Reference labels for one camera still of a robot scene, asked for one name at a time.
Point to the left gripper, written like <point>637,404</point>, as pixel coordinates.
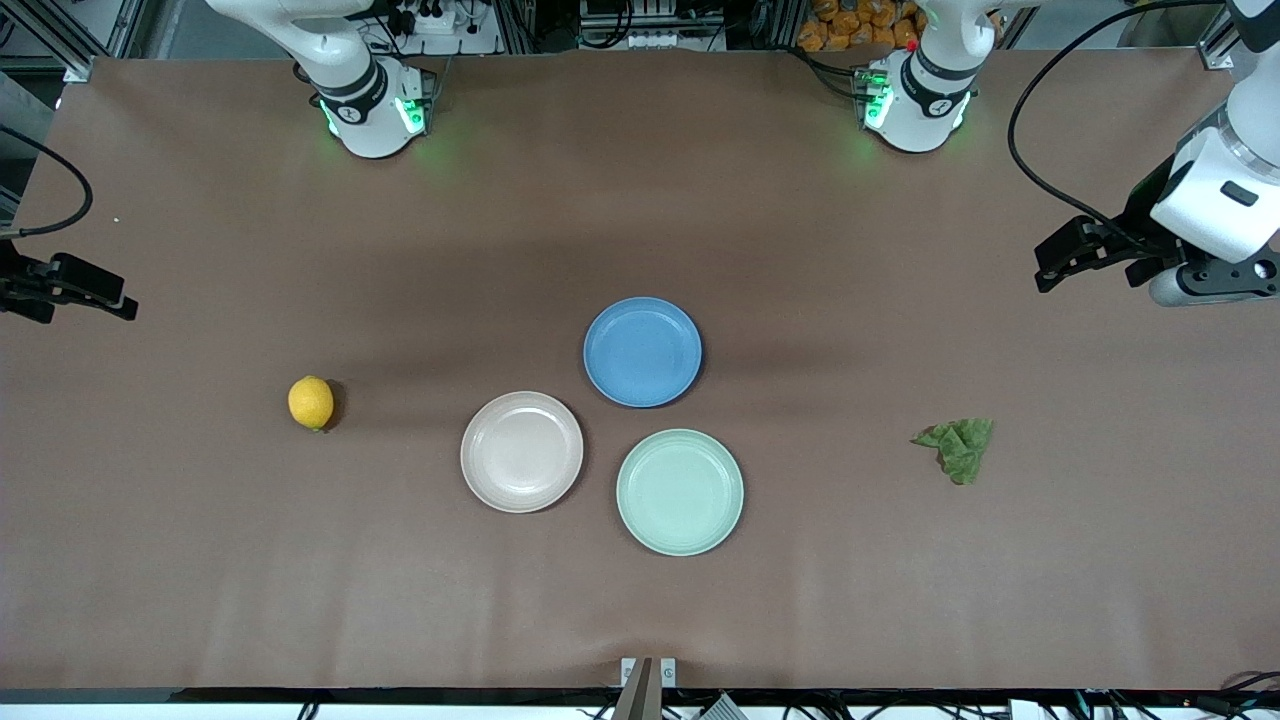
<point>1140,215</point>

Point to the green lettuce leaf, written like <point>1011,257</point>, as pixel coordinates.
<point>965,450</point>

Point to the yellow lemon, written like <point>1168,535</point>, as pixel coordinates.
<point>311,402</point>

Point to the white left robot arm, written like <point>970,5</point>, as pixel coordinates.
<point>930,90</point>

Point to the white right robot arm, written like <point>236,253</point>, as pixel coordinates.
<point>340,70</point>

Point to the pile of orange snack bags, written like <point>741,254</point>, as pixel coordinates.
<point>850,25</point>

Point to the white power strip with plugs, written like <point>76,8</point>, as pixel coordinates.
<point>435,15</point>

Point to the off-white ribbed plate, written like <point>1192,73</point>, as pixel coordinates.
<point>520,452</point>

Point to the brown table cover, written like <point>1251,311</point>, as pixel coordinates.
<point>640,200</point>

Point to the blue plate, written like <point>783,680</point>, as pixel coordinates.
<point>642,352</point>

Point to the pale green plate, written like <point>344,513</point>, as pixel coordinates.
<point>680,492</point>

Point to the grey ribbed box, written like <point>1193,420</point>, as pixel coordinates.
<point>720,708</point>

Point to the aluminium frame strut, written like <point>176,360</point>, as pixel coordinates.
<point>78,72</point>
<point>1215,50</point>

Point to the metal table edge bracket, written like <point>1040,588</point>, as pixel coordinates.
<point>640,690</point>

